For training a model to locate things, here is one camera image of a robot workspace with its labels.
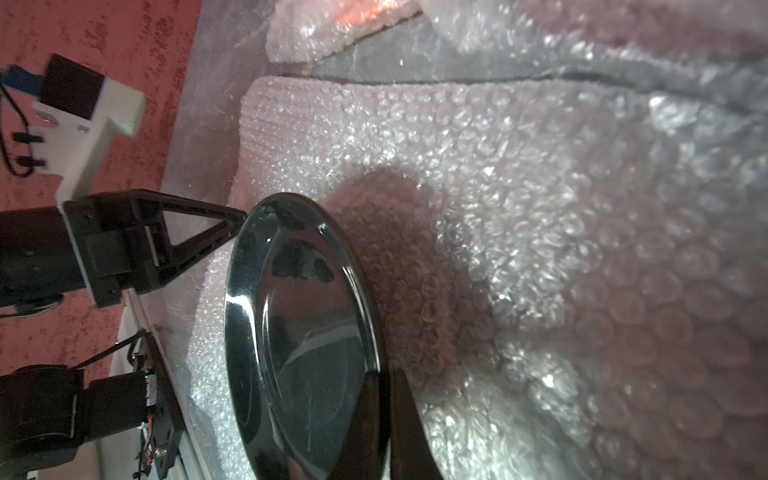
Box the black dinner plate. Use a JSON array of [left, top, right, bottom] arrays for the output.
[[225, 192, 383, 479]]

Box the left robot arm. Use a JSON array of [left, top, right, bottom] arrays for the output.
[[1, 190, 246, 317]]

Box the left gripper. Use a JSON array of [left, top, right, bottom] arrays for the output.
[[62, 190, 246, 308]]

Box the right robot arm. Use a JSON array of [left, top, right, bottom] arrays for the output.
[[1, 365, 442, 479]]

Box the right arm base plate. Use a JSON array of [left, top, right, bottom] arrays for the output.
[[128, 329, 185, 479]]

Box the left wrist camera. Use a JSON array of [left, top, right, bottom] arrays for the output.
[[30, 54, 146, 207]]

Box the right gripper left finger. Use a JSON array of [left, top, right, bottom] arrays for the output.
[[327, 371, 382, 480]]

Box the clear bubble wrap sheet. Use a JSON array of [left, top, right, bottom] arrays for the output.
[[229, 77, 767, 479]]

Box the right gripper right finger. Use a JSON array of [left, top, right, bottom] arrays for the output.
[[389, 369, 443, 480]]

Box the bubble wrapped orange plate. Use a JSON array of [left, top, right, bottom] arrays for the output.
[[265, 0, 420, 63]]

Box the bubble wrapped pink plate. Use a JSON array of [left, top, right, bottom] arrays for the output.
[[420, 1, 767, 114]]

